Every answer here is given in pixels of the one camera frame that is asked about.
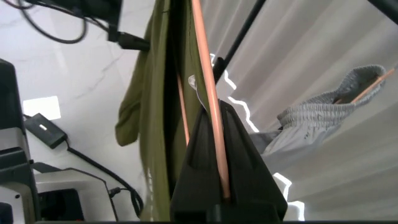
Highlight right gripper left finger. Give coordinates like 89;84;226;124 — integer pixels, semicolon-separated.
170;107;223;222

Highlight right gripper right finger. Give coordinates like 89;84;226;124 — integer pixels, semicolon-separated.
218;99;288;222

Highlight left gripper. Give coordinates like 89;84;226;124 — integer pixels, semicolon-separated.
26;0;152;53

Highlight green garment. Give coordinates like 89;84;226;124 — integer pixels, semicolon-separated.
114;0;220;222

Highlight pale grey shorts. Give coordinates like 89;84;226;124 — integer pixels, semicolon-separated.
248;64;389;170

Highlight pink clothes hanger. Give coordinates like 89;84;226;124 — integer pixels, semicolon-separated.
175;0;232;200
333;66;398;105

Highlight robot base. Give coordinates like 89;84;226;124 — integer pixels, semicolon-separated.
0;58;118;222

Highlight black clothes rack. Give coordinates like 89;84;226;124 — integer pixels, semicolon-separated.
213;0;398;84

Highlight black power adapter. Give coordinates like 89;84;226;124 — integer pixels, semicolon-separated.
24;112;68;150

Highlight white curtain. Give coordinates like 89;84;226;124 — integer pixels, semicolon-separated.
200;0;398;222

